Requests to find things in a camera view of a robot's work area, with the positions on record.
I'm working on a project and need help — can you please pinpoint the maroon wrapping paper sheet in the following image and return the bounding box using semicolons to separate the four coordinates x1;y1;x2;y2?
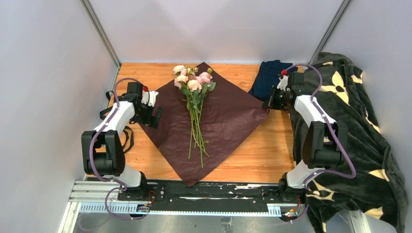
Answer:
141;72;269;186

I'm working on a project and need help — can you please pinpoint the pink fake flower bunch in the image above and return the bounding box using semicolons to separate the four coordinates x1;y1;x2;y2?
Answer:
172;65;216;168

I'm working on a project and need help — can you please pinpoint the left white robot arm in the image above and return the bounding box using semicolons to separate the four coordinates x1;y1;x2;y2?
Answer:
81;79;162;200

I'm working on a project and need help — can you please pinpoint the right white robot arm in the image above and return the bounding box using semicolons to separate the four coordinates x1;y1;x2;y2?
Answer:
261;70;356;203

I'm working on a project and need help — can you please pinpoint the black printed ribbon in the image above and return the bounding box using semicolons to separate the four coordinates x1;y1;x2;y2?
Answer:
95;100;134;153

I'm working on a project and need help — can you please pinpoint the dark blue folded cloth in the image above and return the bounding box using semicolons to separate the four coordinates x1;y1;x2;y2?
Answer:
248;60;292;104

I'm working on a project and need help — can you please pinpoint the black floral blanket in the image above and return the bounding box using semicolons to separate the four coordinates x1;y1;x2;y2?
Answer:
282;52;409;233

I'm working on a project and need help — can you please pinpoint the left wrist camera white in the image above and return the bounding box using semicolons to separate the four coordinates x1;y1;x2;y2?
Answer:
141;91;159;107

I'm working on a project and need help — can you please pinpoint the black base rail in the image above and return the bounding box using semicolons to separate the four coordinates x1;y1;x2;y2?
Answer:
116;180;305;217

